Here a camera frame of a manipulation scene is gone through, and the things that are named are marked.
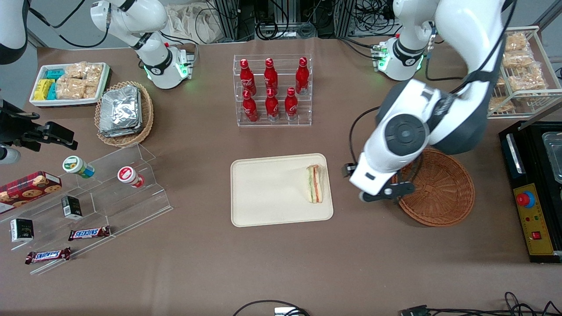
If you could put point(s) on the beige cloth bag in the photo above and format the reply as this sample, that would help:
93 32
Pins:
189 22

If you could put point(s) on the silver foil packet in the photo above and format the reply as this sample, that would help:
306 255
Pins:
119 107
139 125

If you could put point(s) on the red cola bottle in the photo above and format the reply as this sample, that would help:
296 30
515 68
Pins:
271 77
291 105
302 77
272 106
247 79
250 109

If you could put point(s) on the red emergency stop button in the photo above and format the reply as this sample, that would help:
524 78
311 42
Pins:
525 199

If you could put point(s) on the small black carton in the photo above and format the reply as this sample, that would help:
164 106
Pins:
71 207

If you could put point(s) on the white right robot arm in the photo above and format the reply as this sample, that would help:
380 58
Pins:
160 66

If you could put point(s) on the clear rice cracker pack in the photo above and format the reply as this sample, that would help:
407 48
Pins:
70 88
91 87
94 71
76 70

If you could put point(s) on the green lid white cup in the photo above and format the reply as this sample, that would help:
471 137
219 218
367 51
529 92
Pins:
77 166

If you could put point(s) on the beige plastic tray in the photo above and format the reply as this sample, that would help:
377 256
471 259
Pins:
272 191

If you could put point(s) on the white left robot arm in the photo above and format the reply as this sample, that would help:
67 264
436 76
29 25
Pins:
404 131

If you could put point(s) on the clear acrylic bottle rack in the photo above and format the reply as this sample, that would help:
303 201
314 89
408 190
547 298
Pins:
307 118

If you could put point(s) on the yellow snack packet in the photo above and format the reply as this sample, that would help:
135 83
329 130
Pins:
43 89

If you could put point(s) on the black and white carton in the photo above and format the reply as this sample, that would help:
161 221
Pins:
22 230

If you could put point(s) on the steel rectangular container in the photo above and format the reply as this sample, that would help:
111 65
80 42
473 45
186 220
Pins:
554 158

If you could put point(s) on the white rectangular snack bin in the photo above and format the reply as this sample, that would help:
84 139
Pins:
66 102

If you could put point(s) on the red lid white cup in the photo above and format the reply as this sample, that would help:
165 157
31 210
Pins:
128 175

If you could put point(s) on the clear acrylic stepped stand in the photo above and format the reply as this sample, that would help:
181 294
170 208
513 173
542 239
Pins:
109 206

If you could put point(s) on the small white grey device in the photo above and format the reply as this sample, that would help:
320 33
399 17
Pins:
285 311

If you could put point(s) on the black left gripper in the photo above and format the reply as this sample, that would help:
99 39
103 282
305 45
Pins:
349 169

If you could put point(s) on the bagged brown snack pack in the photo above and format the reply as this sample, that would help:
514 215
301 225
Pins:
500 105
518 59
518 41
500 82
527 79

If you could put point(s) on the round brown wicker basket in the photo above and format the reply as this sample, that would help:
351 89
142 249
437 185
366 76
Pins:
443 197

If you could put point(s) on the red cookie box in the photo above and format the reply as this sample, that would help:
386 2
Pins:
28 188

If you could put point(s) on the aluminium profile frame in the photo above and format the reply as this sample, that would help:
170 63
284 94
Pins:
344 17
228 17

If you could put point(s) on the triangular sandwich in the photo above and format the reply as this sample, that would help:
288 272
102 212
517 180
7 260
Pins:
315 184

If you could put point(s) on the black machine with yellow panel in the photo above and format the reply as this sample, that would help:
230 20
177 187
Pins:
533 228

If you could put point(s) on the teal snack packet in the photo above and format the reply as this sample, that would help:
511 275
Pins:
55 73
52 91

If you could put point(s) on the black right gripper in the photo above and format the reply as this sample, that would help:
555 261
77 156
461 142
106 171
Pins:
17 131

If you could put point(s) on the light oval wicker basket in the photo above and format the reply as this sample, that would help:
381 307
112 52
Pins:
147 118

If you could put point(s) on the brown Snickers bar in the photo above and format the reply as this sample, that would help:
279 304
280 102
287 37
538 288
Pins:
89 233
48 255

